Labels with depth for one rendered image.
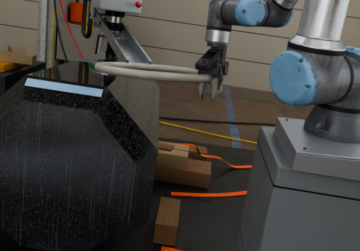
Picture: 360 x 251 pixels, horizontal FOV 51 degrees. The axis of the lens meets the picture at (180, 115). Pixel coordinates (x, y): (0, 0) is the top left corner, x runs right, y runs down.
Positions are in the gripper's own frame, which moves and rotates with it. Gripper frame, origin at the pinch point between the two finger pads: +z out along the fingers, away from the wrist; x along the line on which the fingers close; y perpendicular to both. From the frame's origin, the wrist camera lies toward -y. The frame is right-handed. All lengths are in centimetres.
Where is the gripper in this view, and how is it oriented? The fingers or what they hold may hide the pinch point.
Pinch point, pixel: (207, 97)
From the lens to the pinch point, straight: 140.1
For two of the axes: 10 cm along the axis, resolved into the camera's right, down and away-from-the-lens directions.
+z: -1.1, 9.7, 2.2
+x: -8.3, -2.1, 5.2
